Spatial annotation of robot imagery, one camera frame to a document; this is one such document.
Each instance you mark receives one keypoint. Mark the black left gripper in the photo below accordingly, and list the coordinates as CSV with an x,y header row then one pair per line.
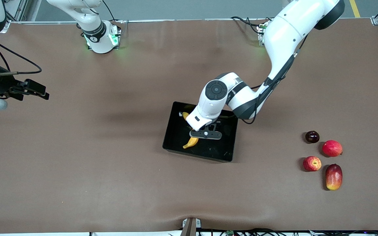
x,y
219,126

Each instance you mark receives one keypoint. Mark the yellow banana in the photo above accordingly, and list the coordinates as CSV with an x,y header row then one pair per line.
x,y
191,142

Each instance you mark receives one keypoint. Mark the black plastic box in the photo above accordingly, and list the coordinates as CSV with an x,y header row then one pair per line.
x,y
176,141

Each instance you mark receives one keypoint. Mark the red yellow striped apple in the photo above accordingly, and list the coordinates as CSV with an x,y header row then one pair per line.
x,y
312,164

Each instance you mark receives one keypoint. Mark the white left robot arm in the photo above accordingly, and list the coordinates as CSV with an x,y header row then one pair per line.
x,y
287,32

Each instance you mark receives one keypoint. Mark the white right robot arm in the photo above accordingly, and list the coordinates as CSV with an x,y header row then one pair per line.
x,y
98,36

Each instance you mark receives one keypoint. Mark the dark purple plum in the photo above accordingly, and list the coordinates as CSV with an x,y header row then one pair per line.
x,y
312,137

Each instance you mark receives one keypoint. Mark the small green circuit board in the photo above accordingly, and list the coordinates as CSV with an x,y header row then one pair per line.
x,y
230,233

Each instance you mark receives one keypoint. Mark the table cover mat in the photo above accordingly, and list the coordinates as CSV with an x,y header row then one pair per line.
x,y
110,180

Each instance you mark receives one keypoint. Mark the round red peach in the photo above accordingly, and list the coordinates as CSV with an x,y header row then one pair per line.
x,y
331,148

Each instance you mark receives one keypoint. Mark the red yellow mango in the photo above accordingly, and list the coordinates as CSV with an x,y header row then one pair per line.
x,y
334,177

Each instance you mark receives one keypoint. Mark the grey metal camera bracket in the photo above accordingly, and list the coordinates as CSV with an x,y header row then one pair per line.
x,y
190,227

